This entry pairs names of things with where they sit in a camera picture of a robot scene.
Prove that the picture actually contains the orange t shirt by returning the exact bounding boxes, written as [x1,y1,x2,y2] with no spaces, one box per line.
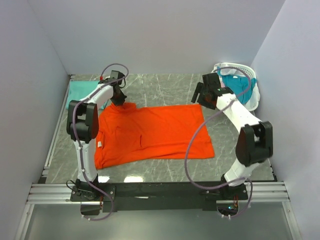
[94,102,215,170]

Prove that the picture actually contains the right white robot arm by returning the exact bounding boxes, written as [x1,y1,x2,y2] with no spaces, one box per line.
[191,73,273,187]

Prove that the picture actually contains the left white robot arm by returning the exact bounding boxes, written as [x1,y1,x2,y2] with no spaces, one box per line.
[66,70,127,183]

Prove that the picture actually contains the white garment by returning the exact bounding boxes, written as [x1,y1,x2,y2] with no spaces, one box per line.
[211,62,237,77]

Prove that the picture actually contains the blue garment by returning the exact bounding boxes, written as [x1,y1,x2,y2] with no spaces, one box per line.
[217,69,260,105]

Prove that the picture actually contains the white laundry basket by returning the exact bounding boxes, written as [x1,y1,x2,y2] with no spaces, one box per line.
[219,62,261,112]

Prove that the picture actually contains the folded teal t shirt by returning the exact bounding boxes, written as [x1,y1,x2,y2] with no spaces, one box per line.
[65,81,113,110]

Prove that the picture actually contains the black base beam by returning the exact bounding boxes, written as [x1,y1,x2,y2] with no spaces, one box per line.
[70,182,249,213]

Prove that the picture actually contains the aluminium frame rail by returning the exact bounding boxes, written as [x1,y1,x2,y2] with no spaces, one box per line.
[14,90,71,240]

